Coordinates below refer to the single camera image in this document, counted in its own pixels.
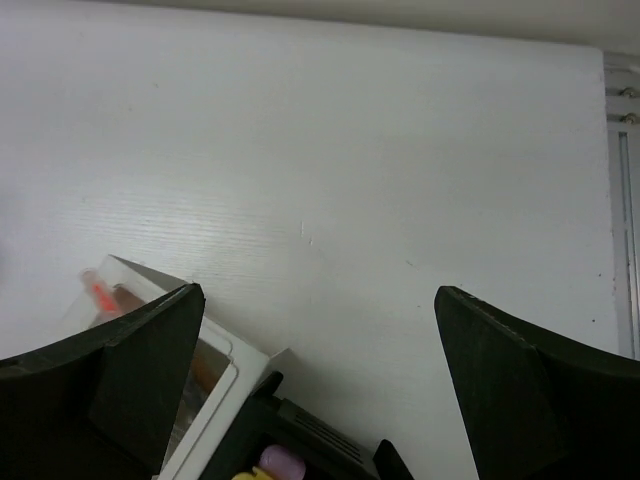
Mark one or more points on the white slotted pen holder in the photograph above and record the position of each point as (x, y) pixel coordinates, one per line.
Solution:
(202, 419)

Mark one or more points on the yellow highlighter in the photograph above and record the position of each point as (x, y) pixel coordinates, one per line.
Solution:
(255, 473)

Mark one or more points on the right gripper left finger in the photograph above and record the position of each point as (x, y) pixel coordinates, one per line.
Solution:
(101, 404)

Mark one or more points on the purple highlighter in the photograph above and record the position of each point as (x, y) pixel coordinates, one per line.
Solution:
(281, 464)

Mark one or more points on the black slotted pen holder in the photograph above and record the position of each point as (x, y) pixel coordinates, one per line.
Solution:
(265, 419)

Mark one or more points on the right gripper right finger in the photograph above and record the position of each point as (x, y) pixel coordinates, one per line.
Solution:
(536, 404)

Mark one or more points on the aluminium right rail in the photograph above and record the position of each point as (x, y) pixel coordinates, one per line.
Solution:
(621, 77)

